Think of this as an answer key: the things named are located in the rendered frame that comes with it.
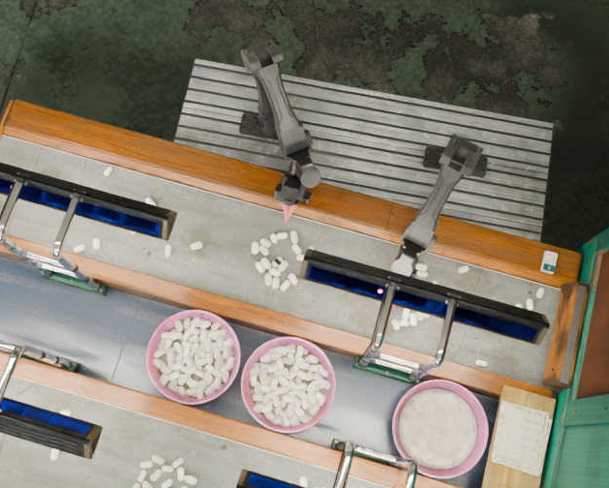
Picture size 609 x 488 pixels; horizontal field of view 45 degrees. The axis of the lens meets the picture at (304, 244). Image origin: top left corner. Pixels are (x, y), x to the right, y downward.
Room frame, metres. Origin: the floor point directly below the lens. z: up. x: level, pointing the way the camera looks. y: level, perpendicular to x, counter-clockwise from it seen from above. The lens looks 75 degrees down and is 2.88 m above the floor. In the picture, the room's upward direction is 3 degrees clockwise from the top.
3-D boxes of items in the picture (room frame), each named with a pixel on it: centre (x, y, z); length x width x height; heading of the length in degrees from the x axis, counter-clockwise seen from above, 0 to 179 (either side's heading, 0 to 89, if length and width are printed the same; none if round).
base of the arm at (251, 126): (0.99, 0.12, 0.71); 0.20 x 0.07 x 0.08; 82
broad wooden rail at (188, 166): (0.74, 0.06, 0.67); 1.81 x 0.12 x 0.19; 77
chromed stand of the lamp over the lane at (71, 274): (0.53, 0.67, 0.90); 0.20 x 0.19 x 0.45; 77
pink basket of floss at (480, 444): (0.07, -0.40, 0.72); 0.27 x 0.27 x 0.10
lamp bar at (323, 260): (0.38, -0.30, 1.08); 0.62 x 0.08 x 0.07; 77
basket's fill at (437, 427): (0.07, -0.40, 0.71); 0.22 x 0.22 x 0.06
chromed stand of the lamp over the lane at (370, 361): (0.30, -0.28, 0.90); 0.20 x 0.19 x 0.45; 77
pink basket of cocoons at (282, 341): (0.17, 0.03, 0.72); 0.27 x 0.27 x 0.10
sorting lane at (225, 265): (0.54, 0.11, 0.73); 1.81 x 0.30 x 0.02; 77
